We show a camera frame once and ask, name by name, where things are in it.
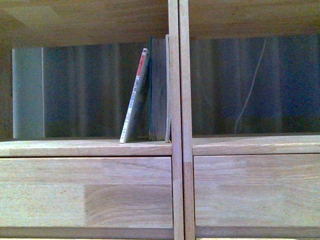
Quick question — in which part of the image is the white paperback book red spine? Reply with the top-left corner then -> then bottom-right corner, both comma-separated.
119,48 -> 150,144

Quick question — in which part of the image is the right wooden shelf unit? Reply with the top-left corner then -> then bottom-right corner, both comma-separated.
178,0 -> 320,240

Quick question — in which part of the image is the wooden shelf unit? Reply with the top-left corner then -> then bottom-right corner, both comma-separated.
0,0 -> 185,240
178,0 -> 320,240

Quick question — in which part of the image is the left wooden shelf unit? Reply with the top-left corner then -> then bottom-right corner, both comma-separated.
0,0 -> 185,240

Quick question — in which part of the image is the white pillar behind shelf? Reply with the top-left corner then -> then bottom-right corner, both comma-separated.
12,47 -> 45,140

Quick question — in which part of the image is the upright teal-covered book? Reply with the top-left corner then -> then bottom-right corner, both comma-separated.
149,34 -> 172,143

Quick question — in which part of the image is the upper left wooden drawer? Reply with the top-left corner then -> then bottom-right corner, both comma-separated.
0,157 -> 173,229

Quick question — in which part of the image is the wooden drawer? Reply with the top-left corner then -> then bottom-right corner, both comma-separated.
0,157 -> 173,229
193,154 -> 320,227

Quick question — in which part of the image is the upper right wooden drawer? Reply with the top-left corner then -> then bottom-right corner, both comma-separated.
193,154 -> 320,227

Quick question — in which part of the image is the thin white hanging cable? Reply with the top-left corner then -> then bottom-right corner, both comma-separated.
233,37 -> 267,135

